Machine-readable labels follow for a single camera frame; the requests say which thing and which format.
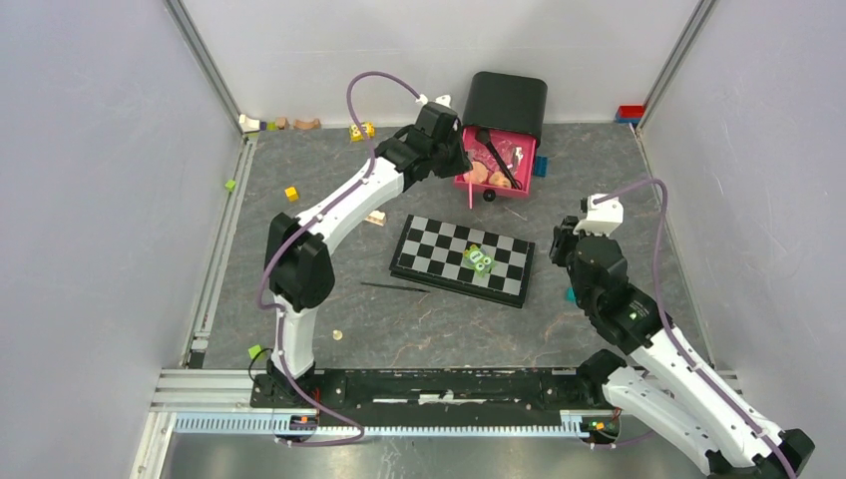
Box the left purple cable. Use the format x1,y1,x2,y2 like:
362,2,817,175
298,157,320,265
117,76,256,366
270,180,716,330
255,71,424,448

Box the yellow toy block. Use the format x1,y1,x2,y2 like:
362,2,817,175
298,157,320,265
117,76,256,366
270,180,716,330
348,122,375,143

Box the small yellow cube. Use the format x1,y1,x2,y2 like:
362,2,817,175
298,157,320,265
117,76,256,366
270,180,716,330
284,187,299,203

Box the black makeup brush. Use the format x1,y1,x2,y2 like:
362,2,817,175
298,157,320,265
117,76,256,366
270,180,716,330
475,128,522,190

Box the clear plastic wrapper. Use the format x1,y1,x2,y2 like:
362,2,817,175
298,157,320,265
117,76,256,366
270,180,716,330
473,134,526,177

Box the round pink powder puff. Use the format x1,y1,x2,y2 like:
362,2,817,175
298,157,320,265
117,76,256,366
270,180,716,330
462,161,490,185

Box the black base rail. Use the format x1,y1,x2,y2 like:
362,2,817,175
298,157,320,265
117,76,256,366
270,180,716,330
250,367,622,431

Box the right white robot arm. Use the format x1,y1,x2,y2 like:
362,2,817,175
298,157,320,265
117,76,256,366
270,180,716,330
550,194,815,478

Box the red blue blocks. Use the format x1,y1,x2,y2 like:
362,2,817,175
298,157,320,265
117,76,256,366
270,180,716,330
615,105,645,125

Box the black drawer cabinet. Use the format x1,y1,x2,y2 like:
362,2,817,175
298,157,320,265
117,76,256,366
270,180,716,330
461,71,548,146

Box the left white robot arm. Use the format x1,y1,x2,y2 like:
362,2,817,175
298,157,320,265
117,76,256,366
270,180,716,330
262,95,471,407

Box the blue block behind cabinet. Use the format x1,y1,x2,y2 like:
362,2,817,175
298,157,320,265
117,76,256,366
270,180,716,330
533,155,549,178

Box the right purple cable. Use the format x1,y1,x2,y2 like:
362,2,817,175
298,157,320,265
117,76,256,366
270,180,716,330
591,177,798,479

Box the white toy block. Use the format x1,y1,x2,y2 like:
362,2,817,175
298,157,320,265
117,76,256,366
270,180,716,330
237,114,262,134

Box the wooden arch block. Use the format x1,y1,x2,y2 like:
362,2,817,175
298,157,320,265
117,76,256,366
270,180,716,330
292,119,321,130

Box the black white chessboard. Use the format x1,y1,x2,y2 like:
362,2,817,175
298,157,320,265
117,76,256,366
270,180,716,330
389,215,536,308

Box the green owl toy block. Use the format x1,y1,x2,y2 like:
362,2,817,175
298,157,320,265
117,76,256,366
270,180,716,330
463,243,495,276

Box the purple cable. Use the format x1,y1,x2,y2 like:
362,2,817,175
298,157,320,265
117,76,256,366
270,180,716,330
591,177,798,479
255,71,424,448

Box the white lego brick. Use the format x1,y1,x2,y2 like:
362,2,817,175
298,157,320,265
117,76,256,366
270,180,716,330
365,211,387,227

